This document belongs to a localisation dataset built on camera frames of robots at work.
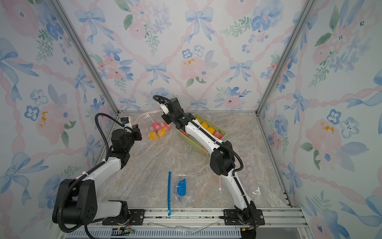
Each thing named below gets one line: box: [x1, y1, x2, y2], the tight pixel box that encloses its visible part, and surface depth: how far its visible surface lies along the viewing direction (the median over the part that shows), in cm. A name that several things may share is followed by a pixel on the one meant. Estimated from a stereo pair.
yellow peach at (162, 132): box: [158, 127, 166, 137], surface depth 100 cm
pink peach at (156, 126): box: [151, 121, 161, 132], surface depth 95 cm
